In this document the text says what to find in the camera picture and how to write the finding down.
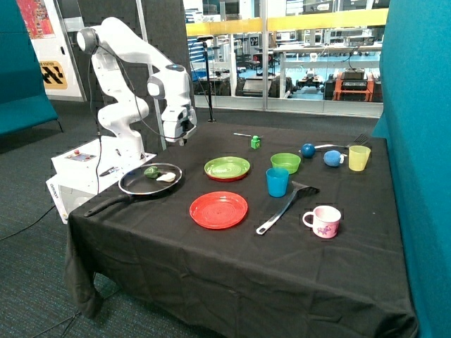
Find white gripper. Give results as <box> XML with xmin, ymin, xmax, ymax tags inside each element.
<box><xmin>161</xmin><ymin>105</ymin><xmax>197</xmax><ymax>146</ymax></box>

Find white garlic toy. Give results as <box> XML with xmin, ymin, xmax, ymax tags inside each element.
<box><xmin>156</xmin><ymin>173</ymin><xmax>176</xmax><ymax>182</ymax></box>

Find green pepper toy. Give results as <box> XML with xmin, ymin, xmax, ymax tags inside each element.
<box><xmin>144</xmin><ymin>165</ymin><xmax>161</xmax><ymax>180</ymax></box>

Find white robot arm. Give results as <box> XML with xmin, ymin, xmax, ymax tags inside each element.
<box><xmin>77</xmin><ymin>17</ymin><xmax>197</xmax><ymax>161</ymax></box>

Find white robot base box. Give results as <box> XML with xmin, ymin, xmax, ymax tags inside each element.
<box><xmin>47</xmin><ymin>136</ymin><xmax>155</xmax><ymax>224</ymax></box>

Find black frying pan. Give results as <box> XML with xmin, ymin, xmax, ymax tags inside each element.
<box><xmin>84</xmin><ymin>163</ymin><xmax>183</xmax><ymax>217</ymax></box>

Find red plate under green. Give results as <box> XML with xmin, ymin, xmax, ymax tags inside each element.
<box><xmin>207</xmin><ymin>173</ymin><xmax>247</xmax><ymax>182</ymax></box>

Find green cube toy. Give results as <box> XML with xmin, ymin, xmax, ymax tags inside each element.
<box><xmin>251</xmin><ymin>135</ymin><xmax>261</xmax><ymax>149</ymax></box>

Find blue cup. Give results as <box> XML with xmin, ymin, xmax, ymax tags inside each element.
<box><xmin>266</xmin><ymin>168</ymin><xmax>290</xmax><ymax>198</ymax></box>

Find black tripod stand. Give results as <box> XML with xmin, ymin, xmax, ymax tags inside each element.
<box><xmin>197</xmin><ymin>35</ymin><xmax>216</xmax><ymax>123</ymax></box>

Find green bowl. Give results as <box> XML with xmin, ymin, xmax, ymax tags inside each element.
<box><xmin>271</xmin><ymin>153</ymin><xmax>302</xmax><ymax>174</ymax></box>

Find dark blue ball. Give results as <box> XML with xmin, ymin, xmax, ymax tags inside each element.
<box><xmin>300</xmin><ymin>143</ymin><xmax>316</xmax><ymax>158</ymax></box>

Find black spatula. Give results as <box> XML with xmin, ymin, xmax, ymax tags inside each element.
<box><xmin>256</xmin><ymin>181</ymin><xmax>320</xmax><ymax>235</ymax></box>

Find black tablecloth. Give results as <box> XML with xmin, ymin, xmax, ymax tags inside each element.
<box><xmin>64</xmin><ymin>123</ymin><xmax>419</xmax><ymax>337</ymax></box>

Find yellow black sign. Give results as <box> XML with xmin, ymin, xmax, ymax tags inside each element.
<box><xmin>39</xmin><ymin>61</ymin><xmax>68</xmax><ymax>90</ymax></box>

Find light blue ball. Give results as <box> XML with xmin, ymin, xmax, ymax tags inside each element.
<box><xmin>323</xmin><ymin>150</ymin><xmax>344</xmax><ymax>168</ymax></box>

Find teal sofa left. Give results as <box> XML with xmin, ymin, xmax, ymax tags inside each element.
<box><xmin>0</xmin><ymin>0</ymin><xmax>58</xmax><ymax>136</ymax></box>

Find pink white mug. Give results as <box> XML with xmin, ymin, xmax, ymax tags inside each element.
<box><xmin>302</xmin><ymin>205</ymin><xmax>342</xmax><ymax>239</ymax></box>

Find yellow cup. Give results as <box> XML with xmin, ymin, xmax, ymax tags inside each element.
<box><xmin>348</xmin><ymin>145</ymin><xmax>371</xmax><ymax>172</ymax></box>

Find metal fork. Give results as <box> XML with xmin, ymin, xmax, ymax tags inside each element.
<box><xmin>314</xmin><ymin>134</ymin><xmax>369</xmax><ymax>149</ymax></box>

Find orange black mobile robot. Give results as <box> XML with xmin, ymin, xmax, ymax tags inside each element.
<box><xmin>333</xmin><ymin>68</ymin><xmax>374</xmax><ymax>102</ymax></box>

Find red poster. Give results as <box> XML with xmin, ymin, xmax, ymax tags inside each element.
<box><xmin>16</xmin><ymin>0</ymin><xmax>56</xmax><ymax>39</ymax></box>

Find teal partition right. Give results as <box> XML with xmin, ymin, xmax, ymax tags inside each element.
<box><xmin>373</xmin><ymin>1</ymin><xmax>450</xmax><ymax>337</ymax></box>

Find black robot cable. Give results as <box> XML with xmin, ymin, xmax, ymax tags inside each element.
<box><xmin>0</xmin><ymin>42</ymin><xmax>186</xmax><ymax>242</ymax></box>

